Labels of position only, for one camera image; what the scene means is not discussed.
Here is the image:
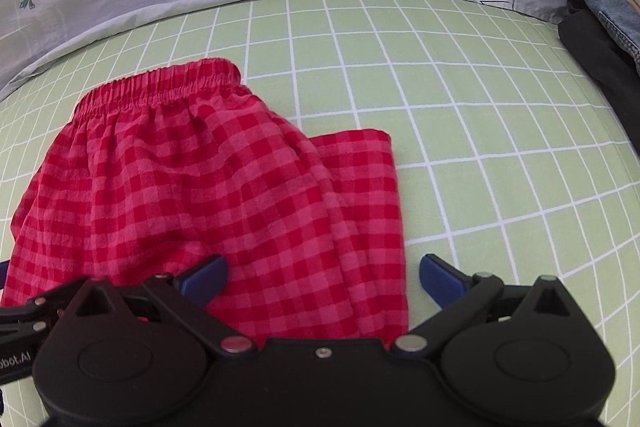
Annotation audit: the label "green grid mat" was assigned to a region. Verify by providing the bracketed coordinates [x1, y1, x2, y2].
[1, 0, 639, 426]

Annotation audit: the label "red checkered shorts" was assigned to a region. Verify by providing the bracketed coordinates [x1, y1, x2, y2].
[2, 58, 409, 343]

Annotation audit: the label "black folded garment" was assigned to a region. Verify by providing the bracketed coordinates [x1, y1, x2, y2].
[558, 0, 640, 152]

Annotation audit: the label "blue denim folded jeans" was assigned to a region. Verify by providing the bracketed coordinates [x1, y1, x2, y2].
[585, 0, 639, 69]

